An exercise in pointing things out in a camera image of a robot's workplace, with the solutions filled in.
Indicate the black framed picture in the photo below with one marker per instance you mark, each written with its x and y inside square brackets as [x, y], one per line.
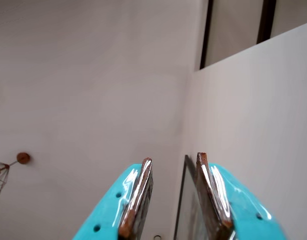
[188, 220]

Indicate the small round white fixture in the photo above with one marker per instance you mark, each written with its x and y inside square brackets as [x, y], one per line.
[157, 238]

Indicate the black window frame bar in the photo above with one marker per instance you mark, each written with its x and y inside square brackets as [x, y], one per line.
[266, 20]
[206, 37]

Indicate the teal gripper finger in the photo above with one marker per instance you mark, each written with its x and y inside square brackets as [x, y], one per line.
[238, 215]
[108, 207]

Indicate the round wooden lamp mount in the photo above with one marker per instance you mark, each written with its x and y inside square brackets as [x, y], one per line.
[23, 158]

